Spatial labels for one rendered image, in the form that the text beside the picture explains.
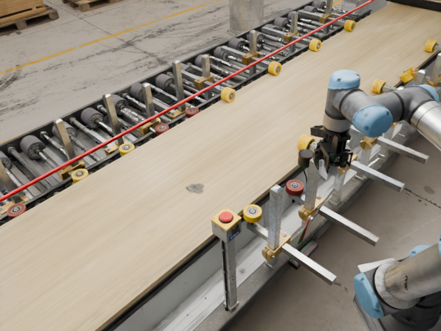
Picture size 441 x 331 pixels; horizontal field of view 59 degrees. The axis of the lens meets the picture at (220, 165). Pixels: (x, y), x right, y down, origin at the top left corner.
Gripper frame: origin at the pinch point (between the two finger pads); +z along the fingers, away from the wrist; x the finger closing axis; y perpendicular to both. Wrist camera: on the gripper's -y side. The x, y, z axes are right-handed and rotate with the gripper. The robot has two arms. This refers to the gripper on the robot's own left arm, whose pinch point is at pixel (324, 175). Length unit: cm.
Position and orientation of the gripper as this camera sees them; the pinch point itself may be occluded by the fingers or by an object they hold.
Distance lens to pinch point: 124.8
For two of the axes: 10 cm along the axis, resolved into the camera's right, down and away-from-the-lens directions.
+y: 2.0, 6.3, -7.5
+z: 0.5, 7.6, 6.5
